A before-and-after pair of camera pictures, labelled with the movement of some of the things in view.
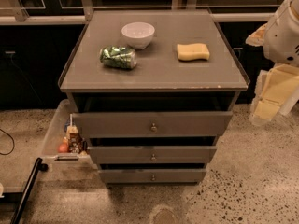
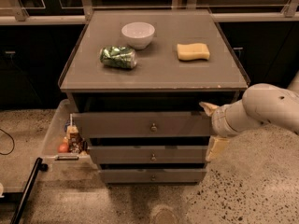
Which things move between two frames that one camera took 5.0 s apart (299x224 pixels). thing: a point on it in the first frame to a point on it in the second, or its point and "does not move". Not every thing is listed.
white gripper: x=282 y=38 to x=220 y=121
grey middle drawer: x=153 y=154 does not move
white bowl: x=139 y=35 does not move
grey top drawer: x=151 y=124 does not move
